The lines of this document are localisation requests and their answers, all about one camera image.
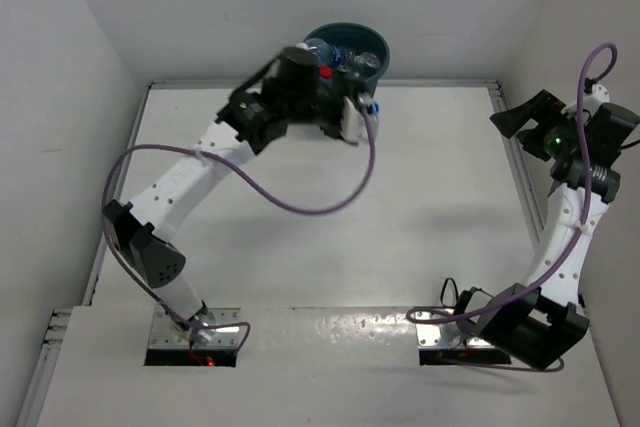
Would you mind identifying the left aluminium rail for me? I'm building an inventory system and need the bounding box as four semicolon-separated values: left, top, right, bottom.
14;80;154;427

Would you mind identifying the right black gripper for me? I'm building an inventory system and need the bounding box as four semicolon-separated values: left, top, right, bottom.
491;90;584;161

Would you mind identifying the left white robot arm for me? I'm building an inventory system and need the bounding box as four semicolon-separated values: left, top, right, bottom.
102;44;379;333

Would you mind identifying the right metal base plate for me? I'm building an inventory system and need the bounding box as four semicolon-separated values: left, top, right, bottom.
415;323;491;350

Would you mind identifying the crushed clear bottle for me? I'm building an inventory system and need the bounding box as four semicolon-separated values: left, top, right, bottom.
363;100;380;140

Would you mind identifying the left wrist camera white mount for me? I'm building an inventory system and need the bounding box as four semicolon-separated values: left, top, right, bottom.
340;97;374;145

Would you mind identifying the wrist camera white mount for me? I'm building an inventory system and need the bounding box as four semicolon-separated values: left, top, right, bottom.
561;84;610;119
340;97;374;145

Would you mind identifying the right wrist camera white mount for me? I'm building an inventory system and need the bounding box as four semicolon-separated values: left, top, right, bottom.
561;84;610;119

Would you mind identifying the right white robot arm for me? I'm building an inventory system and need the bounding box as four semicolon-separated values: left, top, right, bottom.
456;84;639;370

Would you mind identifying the red cap bottle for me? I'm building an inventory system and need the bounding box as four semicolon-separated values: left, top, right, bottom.
319;65;333;79

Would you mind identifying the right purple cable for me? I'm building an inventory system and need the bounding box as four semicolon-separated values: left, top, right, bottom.
405;41;618;373

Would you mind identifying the metal base plate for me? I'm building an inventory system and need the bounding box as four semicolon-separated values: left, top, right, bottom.
415;323;491;350
147;306;242;350

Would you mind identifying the dark teal plastic bin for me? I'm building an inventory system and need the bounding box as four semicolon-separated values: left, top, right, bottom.
303;22;390;94

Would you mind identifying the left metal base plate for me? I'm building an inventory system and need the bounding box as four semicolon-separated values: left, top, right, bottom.
147;306;242;350

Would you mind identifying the tall water bottle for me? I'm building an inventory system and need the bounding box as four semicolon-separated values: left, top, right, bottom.
297;38;357;71

